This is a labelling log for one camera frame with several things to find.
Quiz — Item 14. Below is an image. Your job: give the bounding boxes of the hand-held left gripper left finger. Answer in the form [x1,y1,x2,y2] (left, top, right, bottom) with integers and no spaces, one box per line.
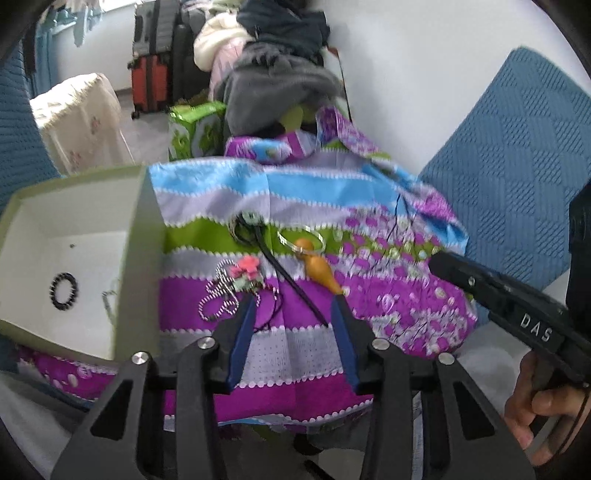
[51,294,257,480]

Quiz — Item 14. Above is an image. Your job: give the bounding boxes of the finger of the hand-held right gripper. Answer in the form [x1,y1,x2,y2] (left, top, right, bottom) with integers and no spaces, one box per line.
[429,251,522,315]

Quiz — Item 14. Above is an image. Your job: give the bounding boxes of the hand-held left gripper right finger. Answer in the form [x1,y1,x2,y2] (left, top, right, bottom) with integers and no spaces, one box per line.
[330,293,536,480]

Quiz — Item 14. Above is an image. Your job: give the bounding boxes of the pink flower ball chain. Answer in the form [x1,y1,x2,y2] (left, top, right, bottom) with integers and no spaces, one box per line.
[198,257,282,324]

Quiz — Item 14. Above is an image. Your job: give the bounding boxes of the orange gourd keychain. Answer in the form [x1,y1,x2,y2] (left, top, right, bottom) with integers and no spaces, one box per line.
[277,229,345,296]

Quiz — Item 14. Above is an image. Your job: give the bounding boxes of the black cord pendant necklace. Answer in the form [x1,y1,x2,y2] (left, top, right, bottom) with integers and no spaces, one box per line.
[228,210,333,328]

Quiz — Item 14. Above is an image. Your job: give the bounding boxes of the green and white cardboard box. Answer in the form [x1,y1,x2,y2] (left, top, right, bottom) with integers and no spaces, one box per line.
[0,164,169,363]

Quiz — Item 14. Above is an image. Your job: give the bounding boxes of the person's right hand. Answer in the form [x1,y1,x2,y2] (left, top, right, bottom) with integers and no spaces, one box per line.
[503,353,587,467]

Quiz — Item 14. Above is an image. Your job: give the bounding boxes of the blue textured chair back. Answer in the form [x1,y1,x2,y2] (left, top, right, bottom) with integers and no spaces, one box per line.
[418,46,591,324]
[0,46,61,204]

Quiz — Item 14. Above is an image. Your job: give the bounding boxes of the colourful striped printed cloth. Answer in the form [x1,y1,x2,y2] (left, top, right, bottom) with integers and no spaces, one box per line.
[18,106,478,435]

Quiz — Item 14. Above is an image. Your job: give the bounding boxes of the green printed carton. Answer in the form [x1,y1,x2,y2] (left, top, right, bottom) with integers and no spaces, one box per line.
[167,100,227,161]

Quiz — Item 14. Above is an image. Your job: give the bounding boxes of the yellow-green cloth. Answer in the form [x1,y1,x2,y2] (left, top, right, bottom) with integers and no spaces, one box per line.
[277,107,315,134]

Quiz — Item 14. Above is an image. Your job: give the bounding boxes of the grey fleece garment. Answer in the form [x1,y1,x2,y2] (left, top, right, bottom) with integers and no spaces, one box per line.
[215,42,342,134]

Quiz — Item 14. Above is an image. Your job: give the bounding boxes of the red suitcase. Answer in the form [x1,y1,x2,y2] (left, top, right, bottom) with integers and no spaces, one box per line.
[130,55,174,120]

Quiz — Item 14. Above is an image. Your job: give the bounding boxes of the cream cloth covered stool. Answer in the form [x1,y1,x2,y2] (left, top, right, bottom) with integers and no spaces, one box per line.
[28,73,137,176]

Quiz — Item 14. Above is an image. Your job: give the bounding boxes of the pink quilt bundle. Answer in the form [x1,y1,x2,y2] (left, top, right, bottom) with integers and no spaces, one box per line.
[208,39,245,100]

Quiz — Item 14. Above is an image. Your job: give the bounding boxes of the cream quilt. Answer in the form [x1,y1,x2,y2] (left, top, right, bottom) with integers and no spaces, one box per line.
[193,16,247,72]

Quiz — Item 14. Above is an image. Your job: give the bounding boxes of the navy jacket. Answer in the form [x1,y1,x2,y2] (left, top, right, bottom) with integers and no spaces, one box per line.
[235,0,331,56]

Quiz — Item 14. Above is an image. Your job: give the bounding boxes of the grey and black suitcase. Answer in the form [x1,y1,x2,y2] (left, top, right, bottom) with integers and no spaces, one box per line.
[133,0,178,58]

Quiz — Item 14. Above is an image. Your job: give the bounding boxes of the row of hanging clothes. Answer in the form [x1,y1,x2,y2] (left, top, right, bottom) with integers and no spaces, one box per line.
[34,0,105,93]

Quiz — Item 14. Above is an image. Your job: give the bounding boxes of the black bead bracelet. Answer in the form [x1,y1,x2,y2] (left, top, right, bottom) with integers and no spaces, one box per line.
[49,272,80,309]

